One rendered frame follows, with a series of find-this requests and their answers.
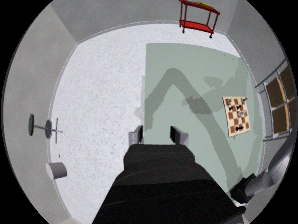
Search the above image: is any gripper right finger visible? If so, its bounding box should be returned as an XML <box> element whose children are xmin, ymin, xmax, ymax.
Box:
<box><xmin>170</xmin><ymin>126</ymin><xmax>189</xmax><ymax>147</ymax></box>

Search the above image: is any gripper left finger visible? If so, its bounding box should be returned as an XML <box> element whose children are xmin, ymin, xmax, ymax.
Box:
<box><xmin>128</xmin><ymin>125</ymin><xmax>143</xmax><ymax>147</ymax></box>

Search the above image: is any brown and cream chessboard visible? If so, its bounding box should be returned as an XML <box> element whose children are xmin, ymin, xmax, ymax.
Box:
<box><xmin>222</xmin><ymin>97</ymin><xmax>250</xmax><ymax>137</ymax></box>

